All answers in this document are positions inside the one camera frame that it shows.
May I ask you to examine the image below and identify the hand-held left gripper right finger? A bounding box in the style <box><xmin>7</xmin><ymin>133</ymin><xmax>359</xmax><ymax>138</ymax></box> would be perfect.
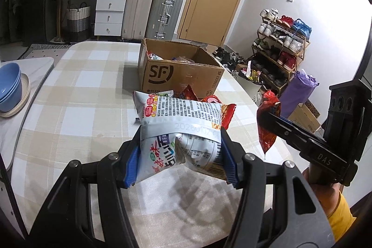
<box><xmin>219</xmin><ymin>127</ymin><xmax>338</xmax><ymax>248</ymax></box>

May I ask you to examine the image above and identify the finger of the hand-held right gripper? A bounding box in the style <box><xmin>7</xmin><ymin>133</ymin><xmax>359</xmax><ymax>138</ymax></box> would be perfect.
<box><xmin>266</xmin><ymin>110</ymin><xmax>324</xmax><ymax>143</ymax></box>
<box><xmin>258</xmin><ymin>117</ymin><xmax>314</xmax><ymax>155</ymax></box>

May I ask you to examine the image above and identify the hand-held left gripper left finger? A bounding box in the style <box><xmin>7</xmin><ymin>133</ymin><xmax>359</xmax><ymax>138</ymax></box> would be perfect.
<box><xmin>27</xmin><ymin>139</ymin><xmax>141</xmax><ymax>248</ymax></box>

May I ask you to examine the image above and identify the long narrow red snack packet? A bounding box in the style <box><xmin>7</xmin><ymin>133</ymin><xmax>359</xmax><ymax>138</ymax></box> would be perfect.
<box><xmin>257</xmin><ymin>89</ymin><xmax>281</xmax><ymax>155</ymax></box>

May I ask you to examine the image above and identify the red snack packet white logo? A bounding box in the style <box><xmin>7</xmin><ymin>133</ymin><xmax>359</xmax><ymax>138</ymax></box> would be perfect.
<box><xmin>200</xmin><ymin>95</ymin><xmax>236</xmax><ymax>130</ymax></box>

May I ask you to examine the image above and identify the brown cardboard box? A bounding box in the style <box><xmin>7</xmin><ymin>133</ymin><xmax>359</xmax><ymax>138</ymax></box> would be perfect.
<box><xmin>138</xmin><ymin>38</ymin><xmax>225</xmax><ymax>98</ymax></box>

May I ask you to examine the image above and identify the person's right forearm yellow sleeve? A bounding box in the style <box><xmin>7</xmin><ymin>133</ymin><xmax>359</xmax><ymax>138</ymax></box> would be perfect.
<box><xmin>327</xmin><ymin>191</ymin><xmax>357</xmax><ymax>243</ymax></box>

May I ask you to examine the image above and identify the person's right hand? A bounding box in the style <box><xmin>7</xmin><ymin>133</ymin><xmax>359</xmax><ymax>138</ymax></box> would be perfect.
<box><xmin>302</xmin><ymin>168</ymin><xmax>343</xmax><ymax>218</ymax></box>

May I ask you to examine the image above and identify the cardboard box cat logo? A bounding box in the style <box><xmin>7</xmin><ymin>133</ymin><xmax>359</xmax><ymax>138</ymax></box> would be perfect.
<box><xmin>288</xmin><ymin>100</ymin><xmax>322</xmax><ymax>134</ymax></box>

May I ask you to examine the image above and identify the purple bag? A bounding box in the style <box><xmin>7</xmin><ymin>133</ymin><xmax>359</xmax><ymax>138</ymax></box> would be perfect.
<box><xmin>279</xmin><ymin>69</ymin><xmax>319</xmax><ymax>119</ymax></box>

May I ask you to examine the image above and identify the wooden shoe rack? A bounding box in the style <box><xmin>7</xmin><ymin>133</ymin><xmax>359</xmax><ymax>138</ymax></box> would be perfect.
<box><xmin>251</xmin><ymin>14</ymin><xmax>311</xmax><ymax>94</ymax></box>

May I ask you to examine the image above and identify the shoe rack with shoes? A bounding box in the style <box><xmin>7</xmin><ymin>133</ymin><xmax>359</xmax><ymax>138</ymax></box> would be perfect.
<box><xmin>252</xmin><ymin>8</ymin><xmax>313</xmax><ymax>89</ymax></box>

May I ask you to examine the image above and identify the pile of dark shoes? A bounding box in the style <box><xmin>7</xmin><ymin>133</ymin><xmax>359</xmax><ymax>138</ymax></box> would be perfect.
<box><xmin>213</xmin><ymin>46</ymin><xmax>247</xmax><ymax>74</ymax></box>

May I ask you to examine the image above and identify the beige plate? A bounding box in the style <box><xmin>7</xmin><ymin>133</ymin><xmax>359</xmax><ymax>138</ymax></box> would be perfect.
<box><xmin>0</xmin><ymin>74</ymin><xmax>31</xmax><ymax>118</ymax></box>

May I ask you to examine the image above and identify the white marble side table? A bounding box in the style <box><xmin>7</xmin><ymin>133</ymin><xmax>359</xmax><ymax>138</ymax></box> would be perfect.
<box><xmin>0</xmin><ymin>57</ymin><xmax>55</xmax><ymax>173</ymax></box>

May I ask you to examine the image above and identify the patterned rug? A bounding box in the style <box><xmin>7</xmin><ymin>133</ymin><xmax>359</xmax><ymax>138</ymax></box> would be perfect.
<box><xmin>17</xmin><ymin>43</ymin><xmax>76</xmax><ymax>60</ymax></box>

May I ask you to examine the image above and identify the white dresser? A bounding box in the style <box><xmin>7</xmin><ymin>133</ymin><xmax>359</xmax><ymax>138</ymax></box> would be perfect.
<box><xmin>52</xmin><ymin>0</ymin><xmax>128</xmax><ymax>41</ymax></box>

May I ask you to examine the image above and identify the woven laundry basket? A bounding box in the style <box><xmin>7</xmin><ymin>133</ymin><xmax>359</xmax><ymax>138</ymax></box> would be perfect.
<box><xmin>65</xmin><ymin>2</ymin><xmax>91</xmax><ymax>42</ymax></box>

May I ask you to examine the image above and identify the beige suitcase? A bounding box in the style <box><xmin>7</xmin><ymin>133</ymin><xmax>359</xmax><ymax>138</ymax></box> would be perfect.
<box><xmin>121</xmin><ymin>0</ymin><xmax>156</xmax><ymax>41</ymax></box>

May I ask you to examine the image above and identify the silver suitcase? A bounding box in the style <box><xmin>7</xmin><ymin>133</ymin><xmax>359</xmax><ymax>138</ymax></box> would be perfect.
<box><xmin>145</xmin><ymin>0</ymin><xmax>184</xmax><ymax>41</ymax></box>

